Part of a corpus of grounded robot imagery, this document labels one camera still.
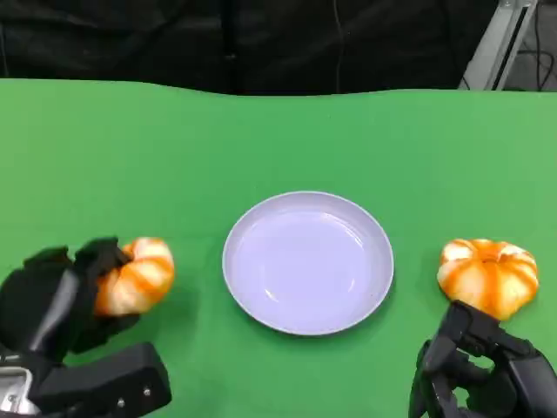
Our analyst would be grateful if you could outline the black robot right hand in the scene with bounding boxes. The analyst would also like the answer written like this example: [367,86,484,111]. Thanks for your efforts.
[408,300,557,418]

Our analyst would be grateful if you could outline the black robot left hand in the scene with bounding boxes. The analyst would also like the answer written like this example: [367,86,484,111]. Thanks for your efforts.
[0,237,141,363]

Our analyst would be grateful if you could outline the orange white toy bread roll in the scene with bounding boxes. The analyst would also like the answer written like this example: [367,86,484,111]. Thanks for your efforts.
[93,237,176,317]
[436,238,540,322]

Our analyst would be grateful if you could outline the green table cloth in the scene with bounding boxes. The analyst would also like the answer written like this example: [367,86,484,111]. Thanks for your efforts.
[0,78,557,418]

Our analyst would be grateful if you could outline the lilac plate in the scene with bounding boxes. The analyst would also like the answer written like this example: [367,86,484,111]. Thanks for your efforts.
[222,190,395,336]

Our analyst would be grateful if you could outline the black backdrop curtain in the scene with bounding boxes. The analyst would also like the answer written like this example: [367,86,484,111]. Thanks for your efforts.
[0,0,500,97]

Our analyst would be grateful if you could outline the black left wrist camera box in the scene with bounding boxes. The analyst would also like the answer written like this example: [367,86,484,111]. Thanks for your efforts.
[32,342,173,418]

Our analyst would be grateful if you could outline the black looped floor cable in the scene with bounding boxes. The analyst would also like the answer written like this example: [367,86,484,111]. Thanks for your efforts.
[520,8,557,92]

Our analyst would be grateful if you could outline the aluminium frame profile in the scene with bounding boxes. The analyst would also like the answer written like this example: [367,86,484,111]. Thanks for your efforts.
[456,0,539,91]

